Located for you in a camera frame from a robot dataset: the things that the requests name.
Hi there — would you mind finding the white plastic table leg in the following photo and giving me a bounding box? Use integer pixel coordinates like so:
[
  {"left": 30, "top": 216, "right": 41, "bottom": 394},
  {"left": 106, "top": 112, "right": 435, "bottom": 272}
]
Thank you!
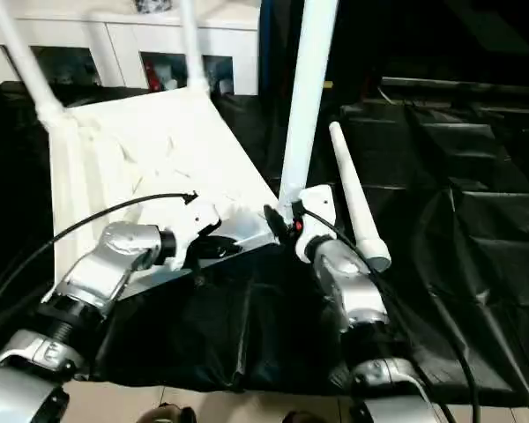
[
  {"left": 276, "top": 0, "right": 341, "bottom": 222},
  {"left": 175, "top": 0, "right": 213, "bottom": 97},
  {"left": 327, "top": 121, "right": 394, "bottom": 273},
  {"left": 0, "top": 0, "right": 68, "bottom": 130}
]

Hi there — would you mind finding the white plastic table top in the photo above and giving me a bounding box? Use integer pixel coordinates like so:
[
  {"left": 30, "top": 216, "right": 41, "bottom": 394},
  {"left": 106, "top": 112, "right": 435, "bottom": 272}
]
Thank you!
[{"left": 36, "top": 85, "right": 284, "bottom": 306}]

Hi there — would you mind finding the black mat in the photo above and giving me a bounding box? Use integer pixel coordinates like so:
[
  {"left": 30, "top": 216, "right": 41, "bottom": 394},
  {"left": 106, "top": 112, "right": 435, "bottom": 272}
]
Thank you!
[{"left": 0, "top": 78, "right": 529, "bottom": 409}]

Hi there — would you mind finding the red bottle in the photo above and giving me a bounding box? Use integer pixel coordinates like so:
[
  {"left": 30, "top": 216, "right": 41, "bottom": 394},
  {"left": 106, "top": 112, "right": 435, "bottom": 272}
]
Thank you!
[{"left": 145, "top": 61, "right": 160, "bottom": 92}]

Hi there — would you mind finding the black flat board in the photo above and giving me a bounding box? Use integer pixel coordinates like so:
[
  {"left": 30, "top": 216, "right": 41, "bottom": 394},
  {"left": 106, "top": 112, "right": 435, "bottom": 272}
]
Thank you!
[{"left": 380, "top": 77, "right": 529, "bottom": 97}]

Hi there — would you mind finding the white cabinet with glass doors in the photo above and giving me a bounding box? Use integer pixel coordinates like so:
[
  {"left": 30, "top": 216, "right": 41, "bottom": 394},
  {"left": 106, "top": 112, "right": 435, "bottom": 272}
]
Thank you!
[{"left": 0, "top": 0, "right": 262, "bottom": 97}]

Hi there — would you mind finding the grey black toy figure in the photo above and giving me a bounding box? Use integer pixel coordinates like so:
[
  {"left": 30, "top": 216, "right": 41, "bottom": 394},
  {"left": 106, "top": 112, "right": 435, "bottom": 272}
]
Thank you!
[{"left": 133, "top": 0, "right": 174, "bottom": 15}]

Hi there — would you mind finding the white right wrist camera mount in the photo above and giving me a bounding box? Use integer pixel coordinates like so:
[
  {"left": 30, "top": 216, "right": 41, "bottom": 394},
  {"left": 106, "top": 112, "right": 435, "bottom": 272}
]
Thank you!
[{"left": 293, "top": 183, "right": 339, "bottom": 266}]

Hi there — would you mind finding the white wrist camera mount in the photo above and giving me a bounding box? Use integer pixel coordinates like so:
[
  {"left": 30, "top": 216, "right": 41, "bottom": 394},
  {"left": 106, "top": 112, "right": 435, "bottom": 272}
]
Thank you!
[
  {"left": 293, "top": 183, "right": 339, "bottom": 266},
  {"left": 168, "top": 201, "right": 225, "bottom": 271}
]

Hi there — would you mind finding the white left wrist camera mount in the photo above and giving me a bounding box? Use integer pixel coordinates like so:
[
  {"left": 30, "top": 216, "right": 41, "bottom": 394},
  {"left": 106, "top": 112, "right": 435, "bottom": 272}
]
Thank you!
[{"left": 168, "top": 201, "right": 225, "bottom": 271}]

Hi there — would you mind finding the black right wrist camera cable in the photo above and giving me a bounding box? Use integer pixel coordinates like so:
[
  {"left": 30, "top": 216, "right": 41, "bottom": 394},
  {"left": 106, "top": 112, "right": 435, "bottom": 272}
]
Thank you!
[{"left": 301, "top": 205, "right": 484, "bottom": 423}]

